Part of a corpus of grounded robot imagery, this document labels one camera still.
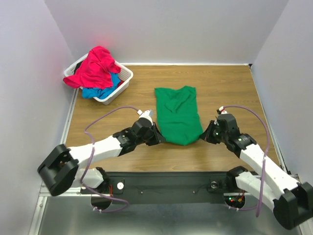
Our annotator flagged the green t shirt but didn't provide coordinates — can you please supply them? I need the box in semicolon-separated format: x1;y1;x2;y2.
155;86;203;146

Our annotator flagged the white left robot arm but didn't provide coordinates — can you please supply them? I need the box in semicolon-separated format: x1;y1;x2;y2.
37;110;165;196

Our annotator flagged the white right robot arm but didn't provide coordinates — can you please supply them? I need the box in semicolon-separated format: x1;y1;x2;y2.
200;114;313;230

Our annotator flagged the white plastic laundry basket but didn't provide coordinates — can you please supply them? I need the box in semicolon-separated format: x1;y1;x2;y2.
63;52;134;106

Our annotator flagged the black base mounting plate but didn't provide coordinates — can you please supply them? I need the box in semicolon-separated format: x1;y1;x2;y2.
95;171;240;205

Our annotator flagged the blue t shirt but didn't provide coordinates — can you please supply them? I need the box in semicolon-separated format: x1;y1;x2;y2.
82;72;121;99

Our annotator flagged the red t shirt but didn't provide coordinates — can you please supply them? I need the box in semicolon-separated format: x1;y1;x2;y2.
63;46;121;89

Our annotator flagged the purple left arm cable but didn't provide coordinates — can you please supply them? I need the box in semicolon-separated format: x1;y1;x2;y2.
79;105;142;213

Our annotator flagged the aluminium frame rail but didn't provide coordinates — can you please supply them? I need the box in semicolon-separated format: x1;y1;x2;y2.
26;188;84;235

